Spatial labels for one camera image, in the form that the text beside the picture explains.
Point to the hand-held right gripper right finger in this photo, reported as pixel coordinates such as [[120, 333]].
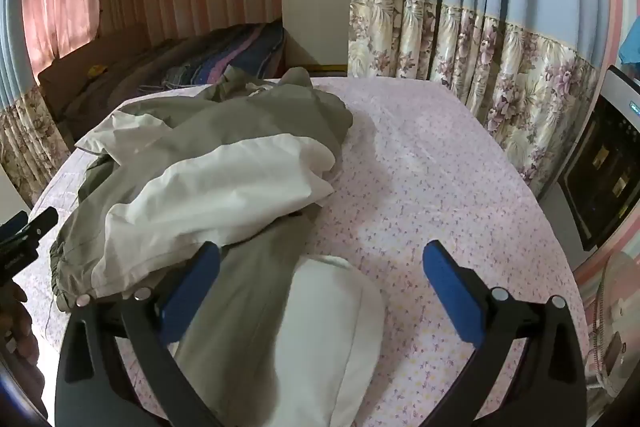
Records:
[[451, 292]]

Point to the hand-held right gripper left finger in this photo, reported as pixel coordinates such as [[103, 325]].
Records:
[[191, 291]]

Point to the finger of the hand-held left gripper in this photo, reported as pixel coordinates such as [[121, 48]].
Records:
[[14, 223], [42, 219]]

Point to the olive jacket with white lining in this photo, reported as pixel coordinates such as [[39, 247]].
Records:
[[215, 187]]

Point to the person's left hand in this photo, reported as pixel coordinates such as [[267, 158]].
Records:
[[20, 332]]

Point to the white panel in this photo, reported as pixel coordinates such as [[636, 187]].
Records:
[[12, 192]]

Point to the blue curtain with floral hem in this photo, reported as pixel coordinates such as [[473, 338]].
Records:
[[475, 7], [25, 127]]

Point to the pink floral sheet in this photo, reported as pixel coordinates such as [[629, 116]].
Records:
[[440, 177]]

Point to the small yellow object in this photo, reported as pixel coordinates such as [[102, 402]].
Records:
[[97, 71]]

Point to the white standing fan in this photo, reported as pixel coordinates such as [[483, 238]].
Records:
[[612, 327]]

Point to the bed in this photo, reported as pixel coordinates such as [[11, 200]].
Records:
[[125, 62]]

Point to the black glass-door cabinet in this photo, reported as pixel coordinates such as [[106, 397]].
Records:
[[607, 167]]

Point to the pink window curtain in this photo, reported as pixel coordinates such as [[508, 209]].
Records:
[[60, 7]]

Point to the striped knitted blanket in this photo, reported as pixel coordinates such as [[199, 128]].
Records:
[[235, 52]]

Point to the blue cloth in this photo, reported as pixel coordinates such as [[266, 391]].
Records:
[[631, 44]]

